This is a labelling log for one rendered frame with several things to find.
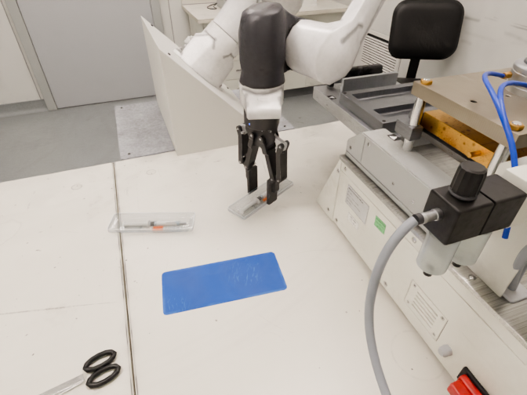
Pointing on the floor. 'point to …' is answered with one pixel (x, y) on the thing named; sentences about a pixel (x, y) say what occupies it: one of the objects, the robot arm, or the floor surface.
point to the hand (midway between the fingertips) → (262, 186)
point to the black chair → (424, 32)
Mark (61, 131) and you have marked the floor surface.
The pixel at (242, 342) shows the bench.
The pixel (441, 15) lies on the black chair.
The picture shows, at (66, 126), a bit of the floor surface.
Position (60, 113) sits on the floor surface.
